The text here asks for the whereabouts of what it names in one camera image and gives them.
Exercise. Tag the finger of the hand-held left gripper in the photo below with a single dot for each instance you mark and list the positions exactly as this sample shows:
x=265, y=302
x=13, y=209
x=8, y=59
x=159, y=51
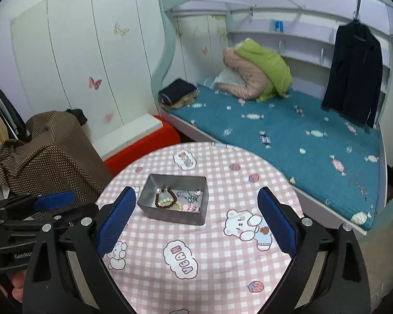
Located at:
x=75, y=211
x=54, y=200

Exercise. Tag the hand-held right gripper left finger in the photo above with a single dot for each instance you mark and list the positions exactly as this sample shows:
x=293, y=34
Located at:
x=114, y=222

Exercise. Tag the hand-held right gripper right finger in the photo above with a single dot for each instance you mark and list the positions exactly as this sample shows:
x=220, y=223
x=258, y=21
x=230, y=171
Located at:
x=276, y=222

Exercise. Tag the grey metal tin box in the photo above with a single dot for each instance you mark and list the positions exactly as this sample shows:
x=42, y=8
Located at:
x=170, y=217

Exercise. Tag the person's left hand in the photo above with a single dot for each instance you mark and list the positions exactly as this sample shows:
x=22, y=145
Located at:
x=17, y=286

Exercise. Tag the brown dotted cloth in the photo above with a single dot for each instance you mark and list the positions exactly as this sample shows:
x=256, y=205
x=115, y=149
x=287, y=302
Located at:
x=52, y=150

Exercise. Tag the teal candy print bed sheet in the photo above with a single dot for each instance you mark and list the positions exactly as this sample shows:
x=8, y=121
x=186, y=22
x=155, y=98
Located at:
x=281, y=157

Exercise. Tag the pink checked bear tablecloth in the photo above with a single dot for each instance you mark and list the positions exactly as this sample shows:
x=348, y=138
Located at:
x=216, y=252

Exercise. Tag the red and white bench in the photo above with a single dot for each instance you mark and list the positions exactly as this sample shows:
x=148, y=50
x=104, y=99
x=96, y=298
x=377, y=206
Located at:
x=144, y=144

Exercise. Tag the small black cloth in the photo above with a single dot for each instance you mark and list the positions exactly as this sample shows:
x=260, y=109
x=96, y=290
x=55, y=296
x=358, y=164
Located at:
x=78, y=115

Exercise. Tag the black framed folding boards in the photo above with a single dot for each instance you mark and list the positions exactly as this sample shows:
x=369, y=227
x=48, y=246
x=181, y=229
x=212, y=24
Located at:
x=6, y=108

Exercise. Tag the pink butterfly sticker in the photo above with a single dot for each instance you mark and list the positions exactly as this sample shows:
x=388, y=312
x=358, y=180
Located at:
x=95, y=82

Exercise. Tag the beige folded clothes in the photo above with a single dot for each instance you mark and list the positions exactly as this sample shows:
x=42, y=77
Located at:
x=183, y=102

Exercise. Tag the white wardrobe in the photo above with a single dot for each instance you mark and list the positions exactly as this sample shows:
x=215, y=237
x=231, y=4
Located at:
x=68, y=55

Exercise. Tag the dark folded clothes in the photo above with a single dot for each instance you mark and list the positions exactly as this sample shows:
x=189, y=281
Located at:
x=177, y=89

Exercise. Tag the pink padded jacket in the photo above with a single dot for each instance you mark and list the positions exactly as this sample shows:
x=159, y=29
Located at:
x=245, y=78

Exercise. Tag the white pillow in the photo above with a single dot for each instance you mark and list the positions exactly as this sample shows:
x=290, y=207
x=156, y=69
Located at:
x=226, y=78

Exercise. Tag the green padded jacket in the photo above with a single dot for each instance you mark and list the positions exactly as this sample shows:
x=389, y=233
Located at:
x=268, y=62

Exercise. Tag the black hanging coat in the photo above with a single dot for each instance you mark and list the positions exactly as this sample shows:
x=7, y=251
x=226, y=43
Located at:
x=353, y=72

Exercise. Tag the gold butterfly sticker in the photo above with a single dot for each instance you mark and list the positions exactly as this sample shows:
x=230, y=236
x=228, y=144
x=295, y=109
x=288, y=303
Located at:
x=120, y=30

